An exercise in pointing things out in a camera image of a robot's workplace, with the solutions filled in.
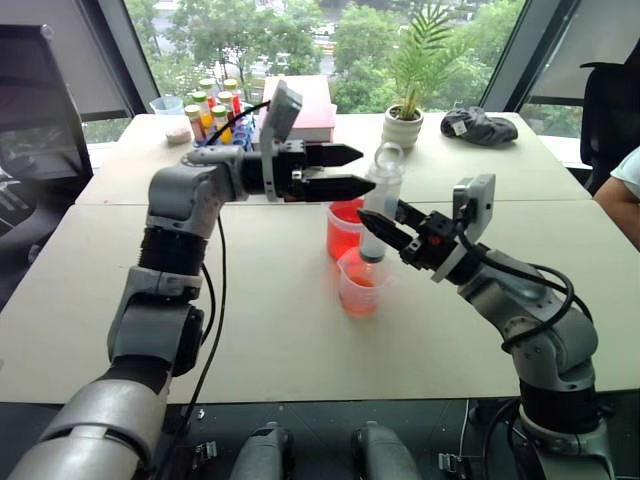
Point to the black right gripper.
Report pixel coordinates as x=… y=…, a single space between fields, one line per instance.
x=435 y=240

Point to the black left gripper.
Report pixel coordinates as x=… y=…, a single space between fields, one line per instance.
x=290 y=162

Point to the clear plastic bottle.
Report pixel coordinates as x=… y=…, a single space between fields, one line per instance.
x=382 y=192

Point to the clear empty measuring cup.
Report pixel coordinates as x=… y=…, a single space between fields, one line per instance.
x=167 y=105

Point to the blue test tube rack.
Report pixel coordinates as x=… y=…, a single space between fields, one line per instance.
x=245 y=131

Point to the black monitor screen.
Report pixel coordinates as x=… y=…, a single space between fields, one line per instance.
x=35 y=110

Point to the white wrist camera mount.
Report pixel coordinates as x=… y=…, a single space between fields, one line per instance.
x=480 y=200
x=281 y=112

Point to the clear beaker little red liquid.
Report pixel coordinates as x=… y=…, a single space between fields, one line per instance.
x=360 y=292

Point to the dark rounded grey shape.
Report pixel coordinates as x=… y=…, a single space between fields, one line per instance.
x=262 y=452
x=382 y=452

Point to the plastic cup full red liquid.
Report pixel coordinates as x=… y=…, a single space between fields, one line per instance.
x=342 y=230

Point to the small metal latch bracket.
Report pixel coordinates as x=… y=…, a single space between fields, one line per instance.
x=206 y=452
x=450 y=462

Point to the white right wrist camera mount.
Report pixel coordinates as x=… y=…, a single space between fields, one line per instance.
x=480 y=200

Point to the green palm plant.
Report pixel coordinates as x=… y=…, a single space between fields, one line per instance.
x=417 y=60

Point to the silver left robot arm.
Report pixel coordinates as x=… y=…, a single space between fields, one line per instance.
x=165 y=195

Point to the white ribbed plant pot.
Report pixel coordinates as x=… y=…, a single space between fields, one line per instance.
x=402 y=130

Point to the green capped red liquid tube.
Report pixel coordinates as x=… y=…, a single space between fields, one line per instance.
x=231 y=90
x=194 y=120
x=207 y=90
x=225 y=100

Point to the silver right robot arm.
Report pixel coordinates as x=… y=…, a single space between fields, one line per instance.
x=545 y=320

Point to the black office chair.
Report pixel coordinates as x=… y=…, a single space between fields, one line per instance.
x=602 y=120

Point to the green capped orange liquid tube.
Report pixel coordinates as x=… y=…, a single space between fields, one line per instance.
x=202 y=107

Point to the pink and white box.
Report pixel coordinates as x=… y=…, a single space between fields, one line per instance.
x=312 y=110

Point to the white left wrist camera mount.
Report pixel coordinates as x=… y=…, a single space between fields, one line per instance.
x=281 y=112

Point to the dark crumpled cloth bag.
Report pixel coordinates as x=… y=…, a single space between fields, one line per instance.
x=480 y=125

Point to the green capped yellow liquid tube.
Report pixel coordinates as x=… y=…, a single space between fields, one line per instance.
x=220 y=120

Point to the small cup pale contents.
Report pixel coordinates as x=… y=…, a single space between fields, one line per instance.
x=178 y=135

